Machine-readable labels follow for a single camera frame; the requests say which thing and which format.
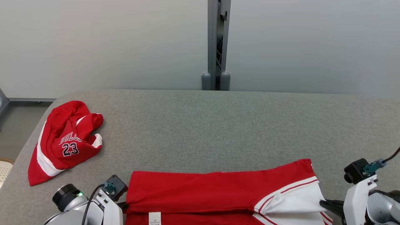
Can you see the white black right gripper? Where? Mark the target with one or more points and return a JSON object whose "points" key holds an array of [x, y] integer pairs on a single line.
{"points": [[356, 200]]}

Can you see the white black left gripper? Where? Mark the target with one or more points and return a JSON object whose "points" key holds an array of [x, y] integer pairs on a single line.
{"points": [[109, 209]]}

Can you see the red white-sleeved jersey shirt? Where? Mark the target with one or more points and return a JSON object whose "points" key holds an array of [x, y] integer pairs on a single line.
{"points": [[203, 190]]}

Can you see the red number 23 shorts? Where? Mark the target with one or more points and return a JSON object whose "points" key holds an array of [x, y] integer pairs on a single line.
{"points": [[53, 137]]}

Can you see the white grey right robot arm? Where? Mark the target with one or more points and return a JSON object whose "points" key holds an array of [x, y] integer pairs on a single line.
{"points": [[381, 206]]}

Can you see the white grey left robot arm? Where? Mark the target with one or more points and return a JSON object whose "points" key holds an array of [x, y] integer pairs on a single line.
{"points": [[68, 218]]}

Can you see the cream perforated laundry basket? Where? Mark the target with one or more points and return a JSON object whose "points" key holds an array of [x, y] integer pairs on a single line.
{"points": [[4, 172]]}

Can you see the white partition panel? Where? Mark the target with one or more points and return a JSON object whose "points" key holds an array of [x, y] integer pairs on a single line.
{"points": [[312, 47], [93, 47]]}

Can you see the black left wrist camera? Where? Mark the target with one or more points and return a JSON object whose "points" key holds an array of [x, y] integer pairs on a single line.
{"points": [[118, 187]]}

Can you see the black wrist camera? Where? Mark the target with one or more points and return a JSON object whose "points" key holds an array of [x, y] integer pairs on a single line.
{"points": [[354, 170], [118, 187]]}

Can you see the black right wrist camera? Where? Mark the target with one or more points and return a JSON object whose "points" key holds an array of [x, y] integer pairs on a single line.
{"points": [[354, 170]]}

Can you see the grey partition joint post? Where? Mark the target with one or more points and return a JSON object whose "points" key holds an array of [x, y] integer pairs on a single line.
{"points": [[213, 37]]}

